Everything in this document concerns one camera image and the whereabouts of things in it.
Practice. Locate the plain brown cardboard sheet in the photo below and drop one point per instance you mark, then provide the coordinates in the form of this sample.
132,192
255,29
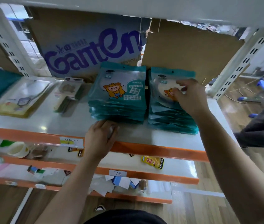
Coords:
192,51

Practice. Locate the yellow snack sachet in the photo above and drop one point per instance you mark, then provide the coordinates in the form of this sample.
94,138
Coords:
79,152
151,162

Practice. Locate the cream packaged hand mirror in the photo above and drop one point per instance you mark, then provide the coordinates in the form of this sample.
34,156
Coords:
24,95

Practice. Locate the person's black shirt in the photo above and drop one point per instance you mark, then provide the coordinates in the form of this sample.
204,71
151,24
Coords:
127,218

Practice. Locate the white paper price tag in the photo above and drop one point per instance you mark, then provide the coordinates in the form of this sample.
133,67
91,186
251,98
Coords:
117,173

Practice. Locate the pile of colourful cards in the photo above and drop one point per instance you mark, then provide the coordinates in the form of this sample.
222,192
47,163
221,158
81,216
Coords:
35,170

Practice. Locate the person's white black shoe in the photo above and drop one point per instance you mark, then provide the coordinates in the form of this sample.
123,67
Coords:
100,208

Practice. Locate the white metal shelf orange trim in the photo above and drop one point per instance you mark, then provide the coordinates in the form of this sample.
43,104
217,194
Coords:
52,123
3,41

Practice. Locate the beige hand mirror brown print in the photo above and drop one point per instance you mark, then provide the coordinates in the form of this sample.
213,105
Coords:
67,88

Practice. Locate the person's right hand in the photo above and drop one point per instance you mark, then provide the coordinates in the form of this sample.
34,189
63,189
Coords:
192,97

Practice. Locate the stack of teal packets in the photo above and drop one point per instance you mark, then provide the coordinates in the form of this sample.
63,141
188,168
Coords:
164,118
118,74

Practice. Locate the person's left forearm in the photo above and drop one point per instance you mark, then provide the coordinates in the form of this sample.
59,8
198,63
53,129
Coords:
68,193

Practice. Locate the person's right forearm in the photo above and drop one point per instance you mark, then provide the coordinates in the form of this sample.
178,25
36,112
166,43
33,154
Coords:
234,165

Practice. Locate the beige paper cup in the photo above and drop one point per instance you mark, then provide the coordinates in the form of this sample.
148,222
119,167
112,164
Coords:
17,149

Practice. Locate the person's left hand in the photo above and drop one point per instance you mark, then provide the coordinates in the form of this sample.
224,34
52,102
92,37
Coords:
99,139

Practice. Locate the pile of white paper cards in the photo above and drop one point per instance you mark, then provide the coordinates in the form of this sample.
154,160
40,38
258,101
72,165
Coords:
101,185

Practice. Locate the yellow white price label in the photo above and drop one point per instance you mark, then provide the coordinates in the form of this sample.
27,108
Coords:
72,142

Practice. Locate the green snack packet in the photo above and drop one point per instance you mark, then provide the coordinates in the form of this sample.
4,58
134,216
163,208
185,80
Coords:
7,143

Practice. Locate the cardboard sheet blue lettering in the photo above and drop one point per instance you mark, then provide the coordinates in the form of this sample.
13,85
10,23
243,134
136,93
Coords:
87,25

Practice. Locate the brown plastic cup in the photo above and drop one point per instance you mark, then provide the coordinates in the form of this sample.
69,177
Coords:
38,152

